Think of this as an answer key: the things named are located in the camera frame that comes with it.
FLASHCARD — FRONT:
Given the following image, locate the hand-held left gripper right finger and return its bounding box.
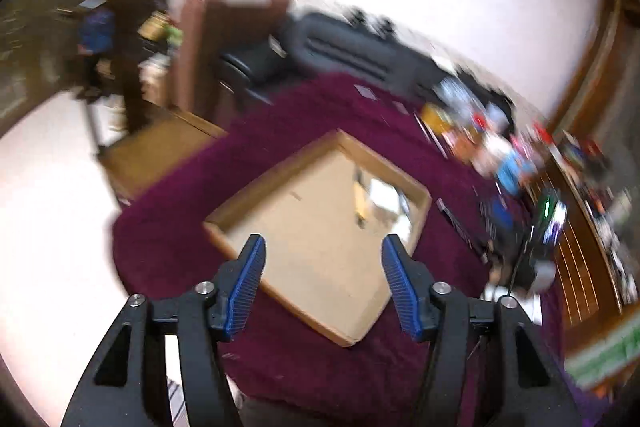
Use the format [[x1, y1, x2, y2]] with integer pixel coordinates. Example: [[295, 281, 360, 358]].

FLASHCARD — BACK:
[[381, 233, 583, 427]]

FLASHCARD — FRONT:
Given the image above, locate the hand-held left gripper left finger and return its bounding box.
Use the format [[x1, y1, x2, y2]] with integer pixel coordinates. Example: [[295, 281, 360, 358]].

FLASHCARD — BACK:
[[60, 233, 267, 427]]

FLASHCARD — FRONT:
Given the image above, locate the shallow cardboard box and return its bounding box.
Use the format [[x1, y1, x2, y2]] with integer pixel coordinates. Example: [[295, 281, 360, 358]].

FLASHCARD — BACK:
[[202, 128, 433, 348]]

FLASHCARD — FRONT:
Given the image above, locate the black flat bar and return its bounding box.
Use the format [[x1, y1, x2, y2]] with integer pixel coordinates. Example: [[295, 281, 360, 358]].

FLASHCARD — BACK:
[[435, 198, 477, 249]]

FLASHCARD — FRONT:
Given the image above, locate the maroon blanket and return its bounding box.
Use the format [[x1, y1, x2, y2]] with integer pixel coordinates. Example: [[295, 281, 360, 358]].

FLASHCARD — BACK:
[[111, 72, 566, 427]]

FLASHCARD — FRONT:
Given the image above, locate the dark green packet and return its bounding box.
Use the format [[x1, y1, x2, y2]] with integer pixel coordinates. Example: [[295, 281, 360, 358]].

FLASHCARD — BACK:
[[529, 189, 569, 259]]

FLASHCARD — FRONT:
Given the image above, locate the light wooden side table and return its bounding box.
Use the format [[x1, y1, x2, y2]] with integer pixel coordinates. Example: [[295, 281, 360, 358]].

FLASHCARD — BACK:
[[97, 112, 227, 202]]

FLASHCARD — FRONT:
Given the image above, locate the pile of colourful clutter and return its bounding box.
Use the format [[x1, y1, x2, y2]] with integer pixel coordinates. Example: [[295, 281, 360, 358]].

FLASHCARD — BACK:
[[420, 74, 640, 303]]

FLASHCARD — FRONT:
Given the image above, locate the wooden headboard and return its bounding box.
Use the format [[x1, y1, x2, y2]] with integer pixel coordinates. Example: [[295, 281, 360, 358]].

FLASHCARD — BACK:
[[525, 147, 640, 358]]

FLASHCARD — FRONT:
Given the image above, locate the black office chair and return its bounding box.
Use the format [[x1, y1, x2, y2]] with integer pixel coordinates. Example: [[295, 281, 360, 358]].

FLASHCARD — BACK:
[[215, 39, 291, 105]]

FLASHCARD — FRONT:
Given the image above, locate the green white cloth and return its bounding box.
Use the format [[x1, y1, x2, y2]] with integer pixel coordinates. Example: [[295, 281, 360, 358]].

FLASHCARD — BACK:
[[565, 321, 640, 394]]

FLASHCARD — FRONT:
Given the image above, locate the brown wooden cabinet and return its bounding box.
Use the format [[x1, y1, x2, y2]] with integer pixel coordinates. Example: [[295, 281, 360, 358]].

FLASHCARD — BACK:
[[177, 0, 293, 128]]

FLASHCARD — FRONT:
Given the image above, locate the dark grey sofa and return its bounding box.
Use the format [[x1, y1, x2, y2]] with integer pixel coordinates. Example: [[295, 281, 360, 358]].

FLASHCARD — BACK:
[[280, 9, 441, 100]]

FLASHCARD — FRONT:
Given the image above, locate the dark cluttered shelf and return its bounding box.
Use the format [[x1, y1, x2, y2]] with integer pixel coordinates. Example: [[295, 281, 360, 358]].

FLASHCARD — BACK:
[[75, 0, 172, 134]]

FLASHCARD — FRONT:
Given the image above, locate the blue cloth item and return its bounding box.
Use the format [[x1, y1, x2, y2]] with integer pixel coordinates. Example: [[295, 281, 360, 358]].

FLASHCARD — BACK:
[[77, 6, 119, 56]]

